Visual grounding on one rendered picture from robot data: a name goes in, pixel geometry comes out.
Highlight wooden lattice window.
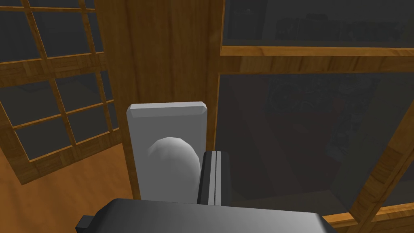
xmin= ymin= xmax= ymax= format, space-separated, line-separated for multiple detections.
xmin=0 ymin=0 xmax=123 ymax=186

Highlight wooden door with glass panes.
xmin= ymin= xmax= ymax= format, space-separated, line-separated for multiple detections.
xmin=93 ymin=0 xmax=414 ymax=233

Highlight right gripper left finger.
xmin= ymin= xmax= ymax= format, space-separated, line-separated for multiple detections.
xmin=197 ymin=150 xmax=216 ymax=206

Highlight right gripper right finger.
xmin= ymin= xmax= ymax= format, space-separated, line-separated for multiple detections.
xmin=215 ymin=150 xmax=232 ymax=206

